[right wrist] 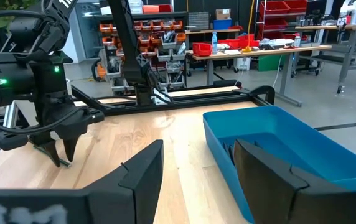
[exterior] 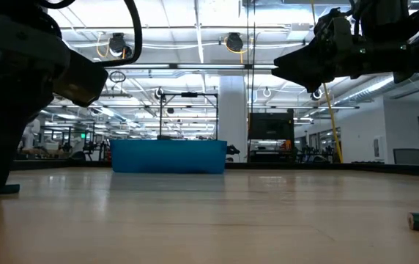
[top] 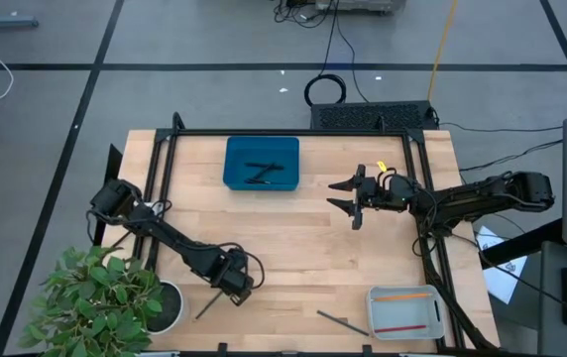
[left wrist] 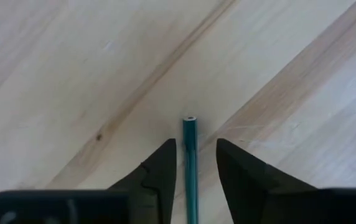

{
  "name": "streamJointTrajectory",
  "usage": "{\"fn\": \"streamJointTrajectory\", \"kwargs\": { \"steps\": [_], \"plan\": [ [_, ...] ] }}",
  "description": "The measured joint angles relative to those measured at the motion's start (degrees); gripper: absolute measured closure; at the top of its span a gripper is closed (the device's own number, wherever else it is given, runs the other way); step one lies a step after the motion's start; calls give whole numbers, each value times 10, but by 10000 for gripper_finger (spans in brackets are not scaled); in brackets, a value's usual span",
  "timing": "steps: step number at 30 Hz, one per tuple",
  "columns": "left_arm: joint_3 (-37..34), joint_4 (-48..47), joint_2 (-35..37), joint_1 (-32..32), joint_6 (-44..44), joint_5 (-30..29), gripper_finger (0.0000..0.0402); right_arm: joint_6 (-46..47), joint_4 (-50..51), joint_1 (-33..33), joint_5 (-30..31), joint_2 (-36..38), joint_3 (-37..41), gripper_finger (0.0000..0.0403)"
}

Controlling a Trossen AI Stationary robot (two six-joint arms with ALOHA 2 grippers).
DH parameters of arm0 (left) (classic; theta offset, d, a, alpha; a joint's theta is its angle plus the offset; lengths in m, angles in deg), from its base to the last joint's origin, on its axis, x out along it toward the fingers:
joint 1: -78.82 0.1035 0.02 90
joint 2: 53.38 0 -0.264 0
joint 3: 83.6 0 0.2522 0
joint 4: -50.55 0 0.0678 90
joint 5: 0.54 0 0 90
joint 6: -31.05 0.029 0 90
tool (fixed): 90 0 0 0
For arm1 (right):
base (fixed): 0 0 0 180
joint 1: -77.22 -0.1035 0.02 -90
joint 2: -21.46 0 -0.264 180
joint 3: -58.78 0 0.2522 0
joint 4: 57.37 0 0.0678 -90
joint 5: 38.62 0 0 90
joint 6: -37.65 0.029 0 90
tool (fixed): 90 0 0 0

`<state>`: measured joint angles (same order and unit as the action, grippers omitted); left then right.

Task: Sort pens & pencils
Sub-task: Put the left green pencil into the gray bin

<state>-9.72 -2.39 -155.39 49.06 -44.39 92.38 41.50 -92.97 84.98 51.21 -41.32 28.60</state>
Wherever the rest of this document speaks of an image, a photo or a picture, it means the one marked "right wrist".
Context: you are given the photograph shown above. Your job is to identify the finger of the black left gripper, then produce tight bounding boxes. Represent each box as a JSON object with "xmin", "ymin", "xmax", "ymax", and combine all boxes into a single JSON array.
[
  {"xmin": 62, "ymin": 136, "xmax": 82, "ymax": 163},
  {"xmin": 40, "ymin": 139, "xmax": 62, "ymax": 168}
]

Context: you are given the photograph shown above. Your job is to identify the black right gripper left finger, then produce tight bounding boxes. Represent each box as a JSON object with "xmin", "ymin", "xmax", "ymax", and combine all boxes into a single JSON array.
[{"xmin": 0, "ymin": 139, "xmax": 165, "ymax": 224}]

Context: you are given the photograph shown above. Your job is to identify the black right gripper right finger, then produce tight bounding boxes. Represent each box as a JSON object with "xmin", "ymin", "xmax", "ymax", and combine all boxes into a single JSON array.
[{"xmin": 233, "ymin": 138, "xmax": 356, "ymax": 224}]

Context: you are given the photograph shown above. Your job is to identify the green pencil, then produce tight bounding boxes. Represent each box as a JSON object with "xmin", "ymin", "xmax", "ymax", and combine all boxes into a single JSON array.
[{"xmin": 32, "ymin": 143, "xmax": 72, "ymax": 168}]

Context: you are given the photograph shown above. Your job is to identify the silver aluminium profile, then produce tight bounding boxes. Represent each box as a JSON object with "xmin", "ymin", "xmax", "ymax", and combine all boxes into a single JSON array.
[{"xmin": 2, "ymin": 101, "xmax": 19, "ymax": 129}]

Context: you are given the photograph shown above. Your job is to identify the orange floor device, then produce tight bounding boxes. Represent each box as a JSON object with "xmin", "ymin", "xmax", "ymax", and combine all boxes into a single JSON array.
[{"xmin": 91, "ymin": 57, "xmax": 107, "ymax": 82}]

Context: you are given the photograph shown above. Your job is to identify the blue plastic bin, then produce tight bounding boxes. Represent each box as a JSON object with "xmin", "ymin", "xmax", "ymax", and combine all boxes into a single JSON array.
[{"xmin": 202, "ymin": 105, "xmax": 356, "ymax": 224}]

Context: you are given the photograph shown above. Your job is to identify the black table clamp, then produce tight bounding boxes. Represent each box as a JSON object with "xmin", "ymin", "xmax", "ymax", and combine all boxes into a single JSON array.
[{"xmin": 231, "ymin": 85, "xmax": 276, "ymax": 106}]

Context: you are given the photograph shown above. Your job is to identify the shelf rack with orange bins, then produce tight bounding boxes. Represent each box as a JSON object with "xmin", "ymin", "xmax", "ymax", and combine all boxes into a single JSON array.
[{"xmin": 98, "ymin": 11, "xmax": 189, "ymax": 94}]

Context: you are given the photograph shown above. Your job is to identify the green box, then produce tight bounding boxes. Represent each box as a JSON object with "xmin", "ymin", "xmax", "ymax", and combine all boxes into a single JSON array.
[{"xmin": 257, "ymin": 54, "xmax": 286, "ymax": 72}]

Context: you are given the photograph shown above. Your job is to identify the red storage box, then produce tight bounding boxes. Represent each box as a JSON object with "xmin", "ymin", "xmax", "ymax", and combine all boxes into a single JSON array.
[{"xmin": 142, "ymin": 3, "xmax": 173, "ymax": 14}]

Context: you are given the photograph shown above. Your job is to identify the white box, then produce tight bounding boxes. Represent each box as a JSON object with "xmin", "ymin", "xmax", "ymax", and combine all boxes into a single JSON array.
[{"xmin": 233, "ymin": 57, "xmax": 252, "ymax": 72}]

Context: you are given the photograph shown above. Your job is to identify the single red bin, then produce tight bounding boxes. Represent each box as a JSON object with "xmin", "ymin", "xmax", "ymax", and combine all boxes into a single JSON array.
[{"xmin": 192, "ymin": 42, "xmax": 213, "ymax": 57}]

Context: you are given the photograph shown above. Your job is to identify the wooden workbench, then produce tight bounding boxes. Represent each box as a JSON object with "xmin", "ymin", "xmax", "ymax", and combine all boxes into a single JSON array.
[
  {"xmin": 185, "ymin": 44, "xmax": 334, "ymax": 108},
  {"xmin": 294, "ymin": 23, "xmax": 356, "ymax": 94}
]

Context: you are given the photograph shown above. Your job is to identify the grey drawer cabinet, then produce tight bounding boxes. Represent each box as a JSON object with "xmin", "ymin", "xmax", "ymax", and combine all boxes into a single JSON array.
[{"xmin": 187, "ymin": 11, "xmax": 210, "ymax": 31}]

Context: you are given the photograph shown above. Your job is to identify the clear water bottle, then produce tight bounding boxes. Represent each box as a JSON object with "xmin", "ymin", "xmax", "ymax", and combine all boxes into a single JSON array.
[{"xmin": 211, "ymin": 30, "xmax": 218, "ymax": 55}]

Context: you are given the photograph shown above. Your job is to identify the stack of red bins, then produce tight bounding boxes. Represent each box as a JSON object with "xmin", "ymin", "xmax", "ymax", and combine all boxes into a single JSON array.
[{"xmin": 218, "ymin": 33, "xmax": 261, "ymax": 50}]

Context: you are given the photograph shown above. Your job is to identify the blue storage box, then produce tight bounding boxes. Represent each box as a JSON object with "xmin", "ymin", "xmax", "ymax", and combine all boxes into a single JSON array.
[{"xmin": 212, "ymin": 19, "xmax": 233, "ymax": 30}]

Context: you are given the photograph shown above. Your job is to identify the metal rack with red bins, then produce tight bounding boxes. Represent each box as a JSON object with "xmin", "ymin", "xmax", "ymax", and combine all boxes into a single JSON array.
[{"xmin": 255, "ymin": 0, "xmax": 309, "ymax": 40}]

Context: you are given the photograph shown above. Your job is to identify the cardboard box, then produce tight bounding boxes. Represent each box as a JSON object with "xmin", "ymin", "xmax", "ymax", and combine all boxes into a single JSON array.
[{"xmin": 215, "ymin": 8, "xmax": 232, "ymax": 21}]

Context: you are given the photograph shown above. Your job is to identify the white humanoid robot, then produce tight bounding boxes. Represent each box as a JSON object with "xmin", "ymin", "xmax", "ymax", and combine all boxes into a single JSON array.
[{"xmin": 336, "ymin": 0, "xmax": 356, "ymax": 26}]

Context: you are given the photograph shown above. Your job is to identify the black aluminium table frame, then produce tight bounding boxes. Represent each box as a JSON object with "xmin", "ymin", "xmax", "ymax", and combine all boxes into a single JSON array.
[{"xmin": 0, "ymin": 83, "xmax": 276, "ymax": 166}]

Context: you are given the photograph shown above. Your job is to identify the yellow hanging cable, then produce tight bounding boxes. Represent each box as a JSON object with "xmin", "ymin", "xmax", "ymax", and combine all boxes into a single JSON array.
[{"xmin": 242, "ymin": 0, "xmax": 256, "ymax": 53}]

